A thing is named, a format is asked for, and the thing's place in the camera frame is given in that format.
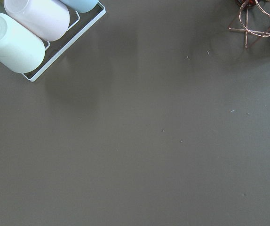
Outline light blue cup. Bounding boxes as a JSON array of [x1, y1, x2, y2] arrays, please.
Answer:
[[60, 0, 98, 13]]

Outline pale pink cup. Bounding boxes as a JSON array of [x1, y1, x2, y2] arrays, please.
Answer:
[[3, 0, 70, 41]]

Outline mint green cup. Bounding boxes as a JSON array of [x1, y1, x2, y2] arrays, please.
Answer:
[[0, 13, 45, 73]]

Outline white wire cup rack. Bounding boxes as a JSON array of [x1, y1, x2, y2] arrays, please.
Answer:
[[22, 2, 106, 82]]

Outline copper wire bottle rack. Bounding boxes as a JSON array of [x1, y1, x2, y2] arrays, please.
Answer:
[[227, 0, 270, 49]]

